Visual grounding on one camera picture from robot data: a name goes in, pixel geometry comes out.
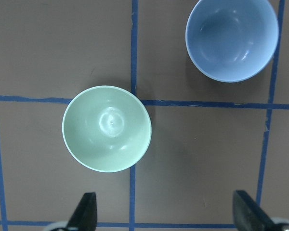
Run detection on brown paper table cover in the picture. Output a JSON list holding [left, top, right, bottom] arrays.
[[0, 0, 289, 231]]

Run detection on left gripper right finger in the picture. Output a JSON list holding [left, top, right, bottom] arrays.
[[232, 190, 278, 231]]

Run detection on blue bowl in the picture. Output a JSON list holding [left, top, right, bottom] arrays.
[[185, 0, 279, 83]]

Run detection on green bowl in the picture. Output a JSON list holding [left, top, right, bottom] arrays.
[[62, 86, 152, 173]]

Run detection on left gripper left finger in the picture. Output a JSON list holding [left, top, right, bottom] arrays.
[[65, 192, 97, 231]]

